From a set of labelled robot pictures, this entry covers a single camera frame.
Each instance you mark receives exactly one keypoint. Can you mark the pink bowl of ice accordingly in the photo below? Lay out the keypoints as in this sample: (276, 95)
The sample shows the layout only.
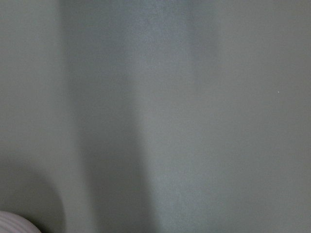
(12, 223)

